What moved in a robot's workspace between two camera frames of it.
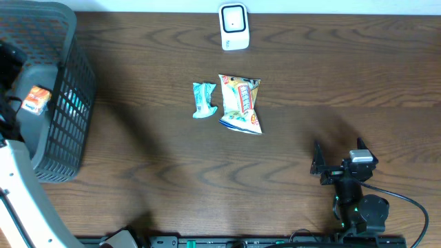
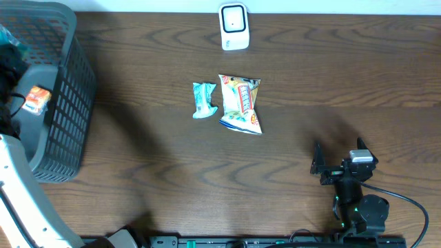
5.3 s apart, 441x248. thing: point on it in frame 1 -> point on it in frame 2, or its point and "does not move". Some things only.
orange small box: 36,100 does not move
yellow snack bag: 239,97 does not move
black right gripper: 318,167 does not move
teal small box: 72,103 -> 6,38
